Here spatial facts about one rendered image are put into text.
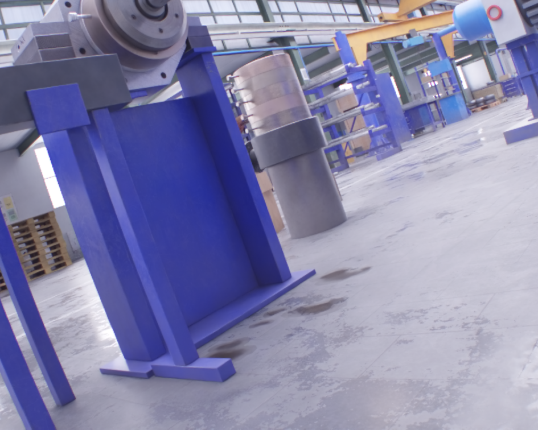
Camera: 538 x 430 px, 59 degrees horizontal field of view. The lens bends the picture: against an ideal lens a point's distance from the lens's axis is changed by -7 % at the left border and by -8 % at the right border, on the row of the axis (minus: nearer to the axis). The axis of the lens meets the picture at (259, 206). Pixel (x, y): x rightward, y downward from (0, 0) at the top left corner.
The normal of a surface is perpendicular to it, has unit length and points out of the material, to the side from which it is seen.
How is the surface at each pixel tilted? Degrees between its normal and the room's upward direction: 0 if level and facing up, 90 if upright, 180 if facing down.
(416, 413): 0
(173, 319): 90
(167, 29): 90
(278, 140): 90
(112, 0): 87
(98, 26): 104
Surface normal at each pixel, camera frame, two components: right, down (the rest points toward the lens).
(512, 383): -0.33, -0.94
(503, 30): -0.66, 0.28
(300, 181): -0.11, 0.10
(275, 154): -0.45, 0.22
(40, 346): 0.69, -0.21
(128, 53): -0.09, 0.93
